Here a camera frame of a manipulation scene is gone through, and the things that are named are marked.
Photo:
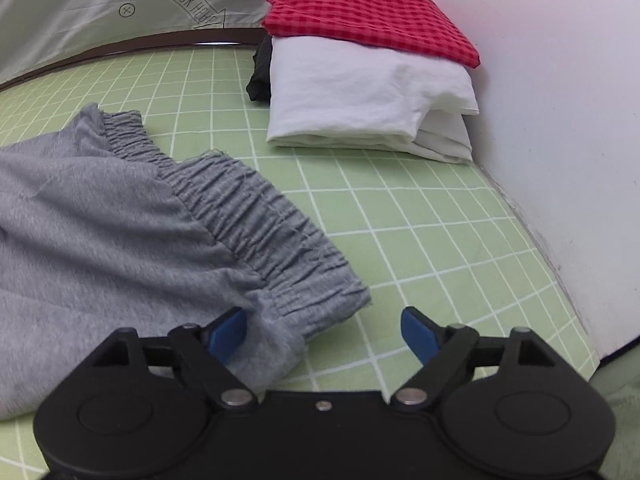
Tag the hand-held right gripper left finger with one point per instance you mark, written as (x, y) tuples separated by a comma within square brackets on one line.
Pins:
[(227, 334)]

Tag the white carrot printed sheet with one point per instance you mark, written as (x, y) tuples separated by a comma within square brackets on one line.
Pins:
[(75, 10)]

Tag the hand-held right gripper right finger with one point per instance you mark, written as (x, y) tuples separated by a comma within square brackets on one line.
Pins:
[(417, 334)]

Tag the dark brown frame edge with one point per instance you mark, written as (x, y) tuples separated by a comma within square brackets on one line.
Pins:
[(150, 40)]

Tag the red checkered folded cloth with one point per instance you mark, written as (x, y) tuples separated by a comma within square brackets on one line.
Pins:
[(370, 10)]

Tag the white folded cloth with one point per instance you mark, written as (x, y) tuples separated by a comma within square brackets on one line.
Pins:
[(350, 95)]

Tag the grey sweatpants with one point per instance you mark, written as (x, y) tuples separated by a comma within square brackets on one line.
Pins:
[(100, 235)]

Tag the black folded cloth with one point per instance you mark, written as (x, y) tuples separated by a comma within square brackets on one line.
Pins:
[(260, 75)]

